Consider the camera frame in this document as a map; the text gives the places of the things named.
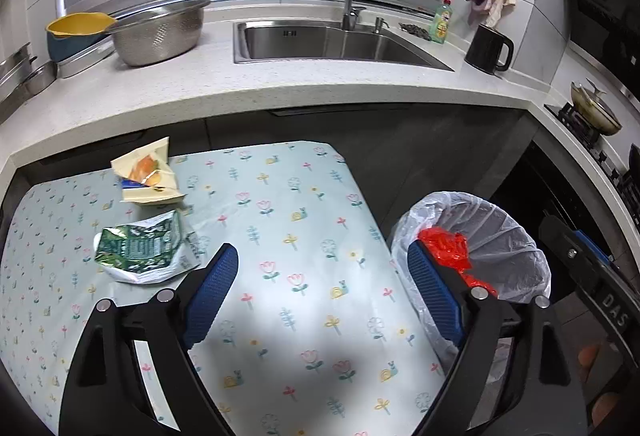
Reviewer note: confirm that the frying pan with lid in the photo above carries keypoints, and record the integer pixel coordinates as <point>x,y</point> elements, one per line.
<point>595,108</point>

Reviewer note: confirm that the dark scouring pad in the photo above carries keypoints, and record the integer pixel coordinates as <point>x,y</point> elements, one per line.
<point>416,30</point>

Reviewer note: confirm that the stacked steel pots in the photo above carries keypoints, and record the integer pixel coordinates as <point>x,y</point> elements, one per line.
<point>15,75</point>

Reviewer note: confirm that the red plastic bag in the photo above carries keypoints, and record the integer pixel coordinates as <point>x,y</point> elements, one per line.
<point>447,248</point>

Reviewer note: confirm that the steel sink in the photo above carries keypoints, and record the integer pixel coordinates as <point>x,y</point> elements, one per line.
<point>325,43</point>

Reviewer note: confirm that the cream orange snack packet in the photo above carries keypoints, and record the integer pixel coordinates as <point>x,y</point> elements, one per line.
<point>150,181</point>

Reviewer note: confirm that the small steel pan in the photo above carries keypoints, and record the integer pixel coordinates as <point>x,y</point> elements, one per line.
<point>42,78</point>

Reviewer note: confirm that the black mug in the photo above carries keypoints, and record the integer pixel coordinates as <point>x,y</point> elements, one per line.
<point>485,48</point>

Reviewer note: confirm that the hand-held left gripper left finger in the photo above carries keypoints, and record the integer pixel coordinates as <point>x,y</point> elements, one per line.
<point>212,291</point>

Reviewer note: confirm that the green snack packet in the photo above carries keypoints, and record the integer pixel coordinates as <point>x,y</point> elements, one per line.
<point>140,246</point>

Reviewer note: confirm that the sink soap dispenser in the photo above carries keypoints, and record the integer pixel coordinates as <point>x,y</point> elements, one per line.
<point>382,24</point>

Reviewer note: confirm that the floral tablecloth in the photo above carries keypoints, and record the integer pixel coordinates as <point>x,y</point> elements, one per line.
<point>300,291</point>

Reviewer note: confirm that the trash bin with clear liner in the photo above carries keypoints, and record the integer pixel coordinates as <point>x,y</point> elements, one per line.
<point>505,241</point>

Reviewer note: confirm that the steel colander basin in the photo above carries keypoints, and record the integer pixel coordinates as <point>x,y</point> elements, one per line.
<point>160,38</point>

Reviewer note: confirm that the green dish soap bottle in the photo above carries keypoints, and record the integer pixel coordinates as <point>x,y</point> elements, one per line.
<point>441,23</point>

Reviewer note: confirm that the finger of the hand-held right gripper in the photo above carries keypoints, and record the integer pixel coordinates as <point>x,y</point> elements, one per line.
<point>592,245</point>

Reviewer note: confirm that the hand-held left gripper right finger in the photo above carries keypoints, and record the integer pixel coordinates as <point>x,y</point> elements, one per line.
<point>435,296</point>

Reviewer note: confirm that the steel tray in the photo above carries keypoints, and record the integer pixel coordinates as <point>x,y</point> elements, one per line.
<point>85,63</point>

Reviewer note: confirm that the black gas stove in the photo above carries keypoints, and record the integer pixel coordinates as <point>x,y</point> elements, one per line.
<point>595,140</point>

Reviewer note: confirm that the black range hood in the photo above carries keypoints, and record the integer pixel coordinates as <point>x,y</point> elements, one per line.
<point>600,5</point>

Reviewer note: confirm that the yellow blue plastic bowl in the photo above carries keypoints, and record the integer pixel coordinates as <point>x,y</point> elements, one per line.
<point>75,30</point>

